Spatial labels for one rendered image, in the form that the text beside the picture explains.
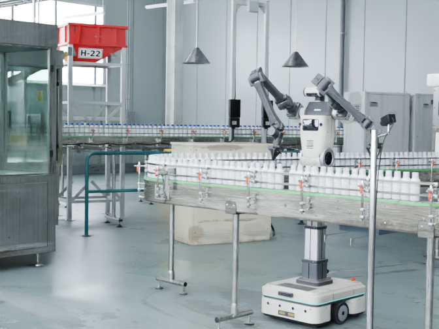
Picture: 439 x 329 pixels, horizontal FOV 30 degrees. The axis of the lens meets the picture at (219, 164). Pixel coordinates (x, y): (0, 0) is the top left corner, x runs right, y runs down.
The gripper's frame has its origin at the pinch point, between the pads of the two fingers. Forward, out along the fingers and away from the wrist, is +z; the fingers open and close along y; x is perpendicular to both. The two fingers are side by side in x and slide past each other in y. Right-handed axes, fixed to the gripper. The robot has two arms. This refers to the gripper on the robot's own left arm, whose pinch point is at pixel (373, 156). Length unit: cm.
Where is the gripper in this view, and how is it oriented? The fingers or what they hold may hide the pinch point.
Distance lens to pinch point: 551.2
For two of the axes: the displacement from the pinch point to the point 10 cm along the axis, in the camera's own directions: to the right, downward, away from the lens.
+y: 6.8, -0.2, 7.3
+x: -7.3, -0.3, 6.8
